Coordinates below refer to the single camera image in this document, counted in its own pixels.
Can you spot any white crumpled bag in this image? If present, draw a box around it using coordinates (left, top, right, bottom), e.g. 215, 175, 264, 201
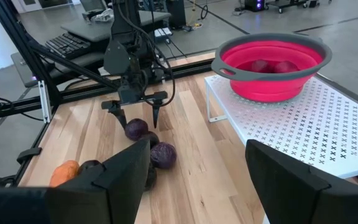
90, 8, 114, 23

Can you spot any white power strip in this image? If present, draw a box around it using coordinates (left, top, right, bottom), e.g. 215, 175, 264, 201
153, 27, 174, 44

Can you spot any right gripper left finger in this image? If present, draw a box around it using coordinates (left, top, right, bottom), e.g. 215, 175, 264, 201
0, 138, 152, 224

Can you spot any orange lumpy sweet potato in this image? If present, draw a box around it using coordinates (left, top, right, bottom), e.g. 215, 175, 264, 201
48, 160, 80, 188

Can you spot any black computer keyboard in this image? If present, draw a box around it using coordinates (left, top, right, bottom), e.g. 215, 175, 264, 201
44, 32, 92, 60

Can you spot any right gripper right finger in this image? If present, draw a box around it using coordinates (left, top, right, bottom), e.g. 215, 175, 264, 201
245, 139, 358, 224

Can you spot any grey office chair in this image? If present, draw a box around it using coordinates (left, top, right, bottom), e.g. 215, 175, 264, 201
79, 0, 108, 13

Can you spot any red collapsible bowl grey rim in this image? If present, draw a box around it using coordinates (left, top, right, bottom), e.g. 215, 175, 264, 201
211, 32, 333, 103

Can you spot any computer tower purple light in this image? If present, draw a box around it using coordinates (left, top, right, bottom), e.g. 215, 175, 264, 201
244, 0, 265, 12

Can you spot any black computer tower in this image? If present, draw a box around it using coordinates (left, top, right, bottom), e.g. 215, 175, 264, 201
166, 0, 188, 29

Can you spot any black table clamp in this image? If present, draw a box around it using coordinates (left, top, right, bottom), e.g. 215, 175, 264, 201
16, 147, 42, 165

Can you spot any black aluminium rig frame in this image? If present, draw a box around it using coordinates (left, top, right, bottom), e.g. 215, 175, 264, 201
0, 0, 358, 192

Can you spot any red plum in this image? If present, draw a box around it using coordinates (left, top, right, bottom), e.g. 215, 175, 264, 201
273, 60, 300, 75

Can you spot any black wheeled cart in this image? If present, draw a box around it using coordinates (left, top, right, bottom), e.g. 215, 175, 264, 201
265, 0, 334, 14

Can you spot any yellow cable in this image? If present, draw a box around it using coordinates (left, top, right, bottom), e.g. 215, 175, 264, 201
185, 0, 204, 29

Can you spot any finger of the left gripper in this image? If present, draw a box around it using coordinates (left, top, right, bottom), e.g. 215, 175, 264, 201
150, 98, 163, 129
108, 105, 129, 131

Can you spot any grey desk surface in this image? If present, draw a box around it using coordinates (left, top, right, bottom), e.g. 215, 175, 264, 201
60, 10, 173, 44

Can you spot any small white table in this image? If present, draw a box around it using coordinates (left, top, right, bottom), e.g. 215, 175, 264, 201
204, 73, 358, 180

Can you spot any white corner bracket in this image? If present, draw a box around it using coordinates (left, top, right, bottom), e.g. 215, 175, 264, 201
38, 80, 53, 124

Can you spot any grey keyboard tray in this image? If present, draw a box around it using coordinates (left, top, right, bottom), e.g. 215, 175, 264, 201
10, 39, 107, 88

